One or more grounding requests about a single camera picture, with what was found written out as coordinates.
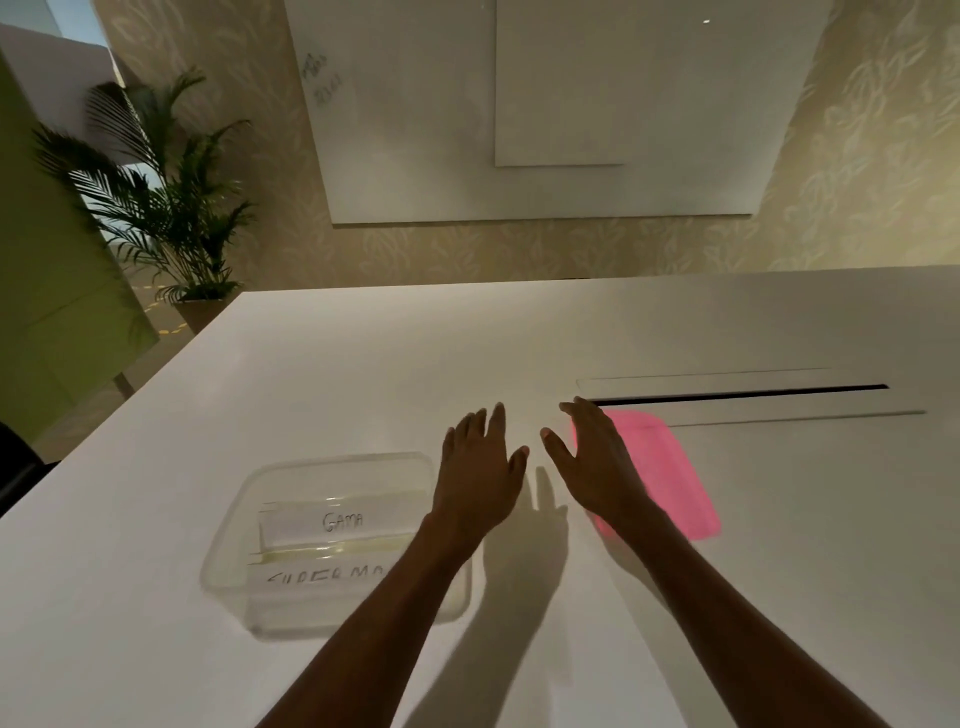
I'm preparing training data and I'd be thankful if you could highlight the white wall whiteboard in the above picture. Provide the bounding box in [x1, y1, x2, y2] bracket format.
[283, 0, 834, 225]

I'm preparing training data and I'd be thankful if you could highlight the white table cable flap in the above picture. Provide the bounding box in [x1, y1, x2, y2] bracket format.
[575, 366, 928, 429]

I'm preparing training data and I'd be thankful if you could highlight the green palm plant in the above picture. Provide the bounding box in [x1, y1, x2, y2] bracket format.
[33, 67, 261, 306]

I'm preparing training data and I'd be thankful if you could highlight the white handwritten paper card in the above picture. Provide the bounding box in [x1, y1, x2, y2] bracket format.
[246, 552, 410, 605]
[258, 491, 434, 553]

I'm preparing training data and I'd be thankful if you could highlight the green partition panel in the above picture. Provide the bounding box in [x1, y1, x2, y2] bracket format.
[0, 51, 161, 445]

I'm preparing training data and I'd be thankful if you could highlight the clear plastic container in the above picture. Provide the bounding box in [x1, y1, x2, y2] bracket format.
[199, 451, 474, 641]

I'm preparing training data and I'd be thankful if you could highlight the pink cloth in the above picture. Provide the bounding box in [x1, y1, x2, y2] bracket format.
[572, 408, 724, 542]

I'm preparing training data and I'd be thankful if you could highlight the person's right hand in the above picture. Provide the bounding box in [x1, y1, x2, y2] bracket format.
[540, 396, 655, 531]

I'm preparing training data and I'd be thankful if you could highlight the person's right forearm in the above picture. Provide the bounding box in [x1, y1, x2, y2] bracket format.
[600, 491, 897, 728]

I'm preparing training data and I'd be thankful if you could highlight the beige plant pot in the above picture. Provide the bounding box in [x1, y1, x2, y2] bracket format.
[171, 292, 246, 336]

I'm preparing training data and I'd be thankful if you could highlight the person's left hand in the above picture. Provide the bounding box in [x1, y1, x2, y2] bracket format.
[429, 402, 531, 546]

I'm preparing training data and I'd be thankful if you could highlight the person's left forearm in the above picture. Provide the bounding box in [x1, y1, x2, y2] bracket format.
[255, 513, 487, 728]

